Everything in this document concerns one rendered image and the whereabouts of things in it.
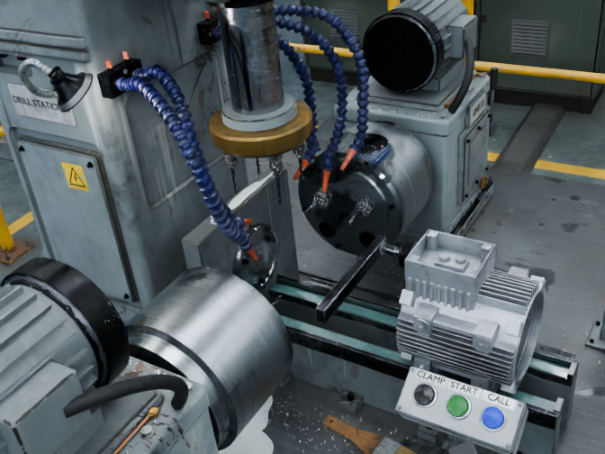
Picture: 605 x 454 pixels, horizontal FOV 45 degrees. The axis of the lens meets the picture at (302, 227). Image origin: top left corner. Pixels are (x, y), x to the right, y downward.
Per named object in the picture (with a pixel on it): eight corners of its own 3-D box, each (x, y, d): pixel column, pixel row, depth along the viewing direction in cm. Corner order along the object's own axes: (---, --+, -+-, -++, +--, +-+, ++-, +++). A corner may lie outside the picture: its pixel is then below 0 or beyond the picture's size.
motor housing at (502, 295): (395, 377, 129) (392, 292, 119) (437, 314, 142) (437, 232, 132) (508, 415, 119) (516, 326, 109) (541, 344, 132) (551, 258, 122)
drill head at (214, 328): (60, 488, 116) (13, 372, 102) (201, 346, 141) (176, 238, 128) (184, 556, 104) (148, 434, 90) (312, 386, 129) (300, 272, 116)
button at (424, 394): (412, 403, 106) (410, 400, 105) (419, 384, 107) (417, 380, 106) (432, 410, 105) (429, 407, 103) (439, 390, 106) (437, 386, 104)
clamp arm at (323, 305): (375, 246, 149) (312, 320, 131) (374, 233, 148) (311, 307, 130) (391, 249, 148) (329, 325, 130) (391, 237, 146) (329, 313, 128)
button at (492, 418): (480, 426, 102) (478, 423, 100) (486, 405, 102) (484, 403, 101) (501, 433, 100) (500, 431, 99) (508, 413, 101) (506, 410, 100)
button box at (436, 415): (401, 418, 110) (392, 410, 106) (417, 373, 112) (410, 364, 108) (515, 458, 102) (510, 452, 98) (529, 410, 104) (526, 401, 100)
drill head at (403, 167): (283, 262, 162) (269, 162, 149) (365, 177, 191) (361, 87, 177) (385, 291, 150) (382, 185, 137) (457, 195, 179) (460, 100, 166)
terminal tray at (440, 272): (403, 295, 123) (403, 260, 120) (428, 261, 131) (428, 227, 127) (473, 314, 118) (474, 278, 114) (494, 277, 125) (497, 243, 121)
